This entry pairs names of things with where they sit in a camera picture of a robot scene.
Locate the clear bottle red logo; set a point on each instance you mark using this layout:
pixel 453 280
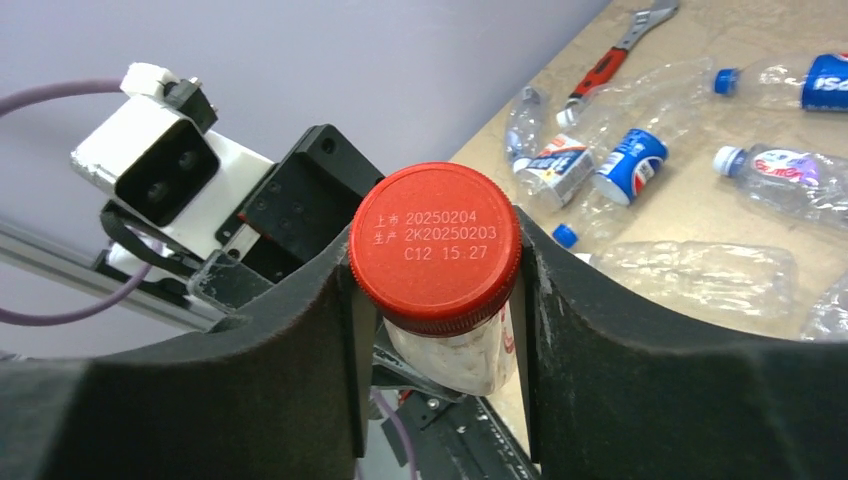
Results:
pixel 805 185

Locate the clear bottle blue-orange label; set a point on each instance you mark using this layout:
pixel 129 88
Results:
pixel 548 169

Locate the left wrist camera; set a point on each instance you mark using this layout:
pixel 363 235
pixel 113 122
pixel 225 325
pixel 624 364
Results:
pixel 159 159

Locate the Pepsi bottle at back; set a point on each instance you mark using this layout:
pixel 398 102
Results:
pixel 788 82

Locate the clear bottle light-blue cap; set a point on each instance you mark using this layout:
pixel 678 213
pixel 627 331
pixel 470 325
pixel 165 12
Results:
pixel 727 284

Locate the red cap clear bottle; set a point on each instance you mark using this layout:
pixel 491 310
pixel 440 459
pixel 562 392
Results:
pixel 437 248

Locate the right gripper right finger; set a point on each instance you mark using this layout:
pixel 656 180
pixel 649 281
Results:
pixel 618 387

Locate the red handled adjustable wrench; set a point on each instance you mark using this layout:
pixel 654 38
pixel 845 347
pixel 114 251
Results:
pixel 642 21

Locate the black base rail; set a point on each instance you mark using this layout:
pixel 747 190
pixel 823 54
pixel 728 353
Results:
pixel 462 440

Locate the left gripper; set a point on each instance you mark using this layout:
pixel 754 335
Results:
pixel 300 205

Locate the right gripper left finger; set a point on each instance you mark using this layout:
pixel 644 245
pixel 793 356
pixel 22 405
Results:
pixel 281 394

